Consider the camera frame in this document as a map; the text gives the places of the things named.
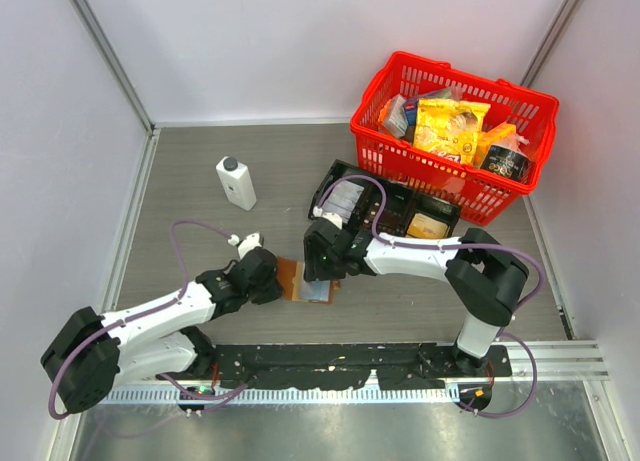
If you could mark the grey carton box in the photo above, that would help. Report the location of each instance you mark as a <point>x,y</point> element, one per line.
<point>392,119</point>

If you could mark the black compartment tray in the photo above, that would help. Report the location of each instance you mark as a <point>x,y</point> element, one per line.
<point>388,193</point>

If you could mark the black round can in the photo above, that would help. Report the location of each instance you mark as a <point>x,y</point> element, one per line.
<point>506,162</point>

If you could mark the yellow snack bag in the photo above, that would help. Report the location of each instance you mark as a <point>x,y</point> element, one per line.
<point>448,128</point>

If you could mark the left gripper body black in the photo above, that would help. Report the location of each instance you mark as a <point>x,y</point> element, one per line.
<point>262,293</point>

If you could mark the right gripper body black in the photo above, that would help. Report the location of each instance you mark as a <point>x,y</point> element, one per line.
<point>321,266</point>

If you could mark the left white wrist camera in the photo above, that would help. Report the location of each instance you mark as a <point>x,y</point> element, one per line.
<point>246,244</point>

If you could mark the red plastic shopping basket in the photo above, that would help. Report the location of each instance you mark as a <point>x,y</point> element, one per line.
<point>481,195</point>

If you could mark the white slotted cable duct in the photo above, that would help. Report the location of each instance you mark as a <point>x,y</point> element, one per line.
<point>163,393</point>

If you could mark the brown leather card holder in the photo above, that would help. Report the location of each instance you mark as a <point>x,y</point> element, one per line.
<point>290,276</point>

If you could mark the yellow cards stack in tray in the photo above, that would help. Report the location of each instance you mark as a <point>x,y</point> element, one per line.
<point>423,226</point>

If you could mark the white bottle grey cap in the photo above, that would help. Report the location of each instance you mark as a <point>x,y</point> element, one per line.
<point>236,183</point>

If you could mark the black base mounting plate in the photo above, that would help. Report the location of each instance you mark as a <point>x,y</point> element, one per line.
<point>339,367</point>

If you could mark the orange snack packet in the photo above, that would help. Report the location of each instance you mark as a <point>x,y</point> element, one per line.
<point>486,139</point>

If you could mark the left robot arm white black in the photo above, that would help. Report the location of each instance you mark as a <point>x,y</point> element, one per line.
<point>95,353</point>

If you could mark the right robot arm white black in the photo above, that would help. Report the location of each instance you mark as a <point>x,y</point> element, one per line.
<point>487,278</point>

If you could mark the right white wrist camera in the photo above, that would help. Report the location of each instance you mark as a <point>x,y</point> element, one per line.
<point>320,213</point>

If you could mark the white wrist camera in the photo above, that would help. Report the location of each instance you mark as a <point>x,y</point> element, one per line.
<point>320,213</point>
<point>246,244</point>

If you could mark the white cards stack in tray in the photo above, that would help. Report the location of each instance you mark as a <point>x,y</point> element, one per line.
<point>343,199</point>

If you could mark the brown cards stack in tray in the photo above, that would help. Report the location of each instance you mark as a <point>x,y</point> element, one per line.
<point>390,221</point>

